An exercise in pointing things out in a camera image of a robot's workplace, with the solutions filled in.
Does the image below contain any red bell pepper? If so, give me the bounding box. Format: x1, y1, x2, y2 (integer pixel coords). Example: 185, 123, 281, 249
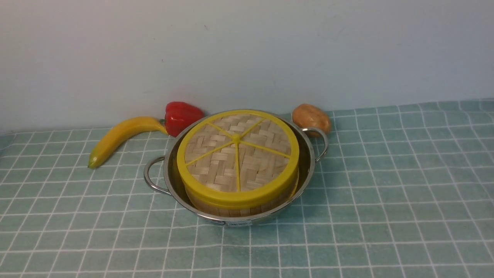
162, 102, 205, 137

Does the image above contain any stainless steel pot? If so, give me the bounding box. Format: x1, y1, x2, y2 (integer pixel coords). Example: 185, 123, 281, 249
143, 110, 329, 227

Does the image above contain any bamboo steamer basket yellow rim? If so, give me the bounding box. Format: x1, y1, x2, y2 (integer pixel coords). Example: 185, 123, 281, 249
186, 173, 299, 217

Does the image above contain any brown potato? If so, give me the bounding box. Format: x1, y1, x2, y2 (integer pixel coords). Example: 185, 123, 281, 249
291, 103, 332, 135

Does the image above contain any green checkered tablecloth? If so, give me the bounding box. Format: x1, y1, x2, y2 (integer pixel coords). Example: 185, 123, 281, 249
0, 100, 494, 278

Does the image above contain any woven bamboo steamer lid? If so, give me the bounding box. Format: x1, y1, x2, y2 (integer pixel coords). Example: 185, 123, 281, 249
176, 110, 300, 204

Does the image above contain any yellow banana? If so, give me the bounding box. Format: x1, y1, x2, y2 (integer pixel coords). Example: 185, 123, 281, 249
88, 116, 168, 169

